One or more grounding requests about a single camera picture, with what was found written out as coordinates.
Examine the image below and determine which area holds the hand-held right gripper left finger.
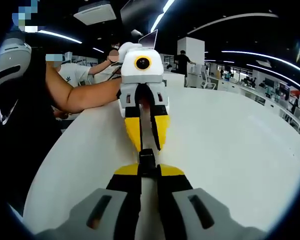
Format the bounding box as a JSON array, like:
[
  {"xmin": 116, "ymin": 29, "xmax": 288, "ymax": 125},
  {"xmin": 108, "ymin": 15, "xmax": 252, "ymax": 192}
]
[{"xmin": 34, "ymin": 163, "xmax": 144, "ymax": 240}]

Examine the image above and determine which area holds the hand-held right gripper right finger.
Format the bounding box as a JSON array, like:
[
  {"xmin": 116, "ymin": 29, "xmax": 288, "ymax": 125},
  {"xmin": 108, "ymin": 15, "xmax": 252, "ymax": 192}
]
[{"xmin": 156, "ymin": 163, "xmax": 267, "ymax": 240}]

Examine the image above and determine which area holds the black socket plastic buckle part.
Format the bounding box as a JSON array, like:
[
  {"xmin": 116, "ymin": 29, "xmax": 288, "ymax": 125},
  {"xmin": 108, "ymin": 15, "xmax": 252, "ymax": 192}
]
[{"xmin": 137, "ymin": 161, "xmax": 158, "ymax": 179}]

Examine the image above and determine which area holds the white office chair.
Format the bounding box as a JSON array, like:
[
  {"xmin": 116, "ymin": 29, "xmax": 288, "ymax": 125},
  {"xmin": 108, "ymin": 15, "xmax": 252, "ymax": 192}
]
[{"xmin": 201, "ymin": 71, "xmax": 218, "ymax": 90}]

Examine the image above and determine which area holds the white ceiling air conditioner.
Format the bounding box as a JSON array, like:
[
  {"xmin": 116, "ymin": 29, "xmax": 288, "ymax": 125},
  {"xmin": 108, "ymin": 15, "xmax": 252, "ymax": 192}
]
[{"xmin": 73, "ymin": 4, "xmax": 117, "ymax": 26}]

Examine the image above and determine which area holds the white office desk row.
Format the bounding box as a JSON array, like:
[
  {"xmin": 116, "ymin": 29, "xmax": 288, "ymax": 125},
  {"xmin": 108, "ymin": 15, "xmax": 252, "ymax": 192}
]
[{"xmin": 216, "ymin": 74, "xmax": 300, "ymax": 137}]

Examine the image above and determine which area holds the white grey chest device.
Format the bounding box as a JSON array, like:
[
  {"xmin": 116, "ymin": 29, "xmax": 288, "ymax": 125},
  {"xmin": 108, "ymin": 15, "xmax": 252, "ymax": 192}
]
[{"xmin": 0, "ymin": 31, "xmax": 33, "ymax": 93}]

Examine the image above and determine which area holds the red wall banner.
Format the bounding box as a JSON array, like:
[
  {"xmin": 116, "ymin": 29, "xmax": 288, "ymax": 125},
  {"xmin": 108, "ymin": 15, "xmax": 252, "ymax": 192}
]
[{"xmin": 279, "ymin": 83, "xmax": 300, "ymax": 99}]

